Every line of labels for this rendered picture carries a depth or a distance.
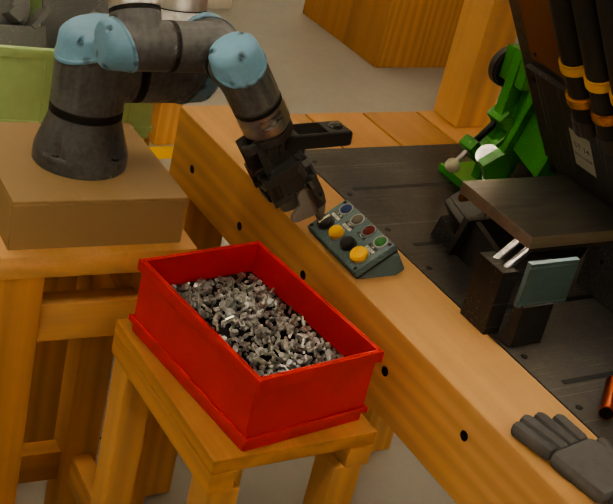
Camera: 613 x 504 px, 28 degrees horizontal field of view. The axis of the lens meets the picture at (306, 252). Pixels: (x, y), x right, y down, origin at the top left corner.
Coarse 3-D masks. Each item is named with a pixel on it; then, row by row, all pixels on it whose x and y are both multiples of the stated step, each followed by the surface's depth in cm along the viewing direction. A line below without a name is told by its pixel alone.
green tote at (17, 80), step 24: (0, 48) 226; (24, 48) 227; (48, 48) 230; (0, 72) 229; (24, 72) 230; (48, 72) 232; (0, 96) 231; (24, 96) 233; (48, 96) 234; (0, 120) 233; (24, 120) 235; (144, 120) 244
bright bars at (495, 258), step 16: (512, 240) 183; (480, 256) 183; (496, 256) 183; (480, 272) 184; (496, 272) 180; (512, 272) 180; (480, 288) 184; (496, 288) 181; (512, 288) 182; (464, 304) 187; (480, 304) 184; (496, 304) 182; (480, 320) 184; (496, 320) 184
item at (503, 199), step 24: (480, 192) 172; (504, 192) 174; (528, 192) 176; (552, 192) 177; (576, 192) 179; (504, 216) 167; (528, 216) 168; (552, 216) 170; (576, 216) 172; (600, 216) 174; (528, 240) 163; (552, 240) 165; (576, 240) 168; (600, 240) 170
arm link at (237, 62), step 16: (240, 32) 175; (224, 48) 173; (240, 48) 172; (256, 48) 172; (208, 64) 178; (224, 64) 171; (240, 64) 171; (256, 64) 172; (224, 80) 173; (240, 80) 172; (256, 80) 173; (272, 80) 176; (240, 96) 175; (256, 96) 175; (272, 96) 177; (240, 112) 177; (256, 112) 177; (272, 112) 178
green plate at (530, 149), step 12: (528, 108) 187; (516, 120) 190; (528, 120) 189; (516, 132) 190; (528, 132) 189; (504, 144) 192; (516, 144) 192; (528, 144) 190; (540, 144) 187; (516, 156) 195; (528, 156) 190; (540, 156) 187; (528, 168) 190; (540, 168) 188
